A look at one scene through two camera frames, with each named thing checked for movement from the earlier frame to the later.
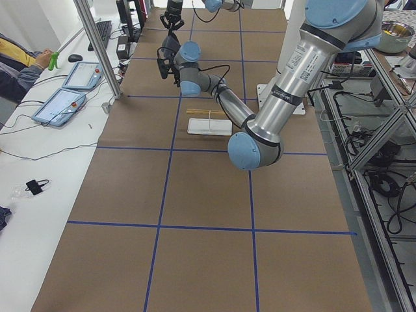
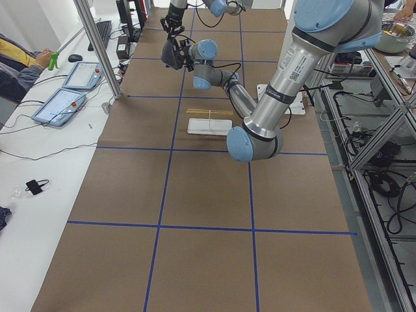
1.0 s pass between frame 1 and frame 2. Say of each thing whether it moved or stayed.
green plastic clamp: stayed
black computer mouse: stayed
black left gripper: moved
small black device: stayed
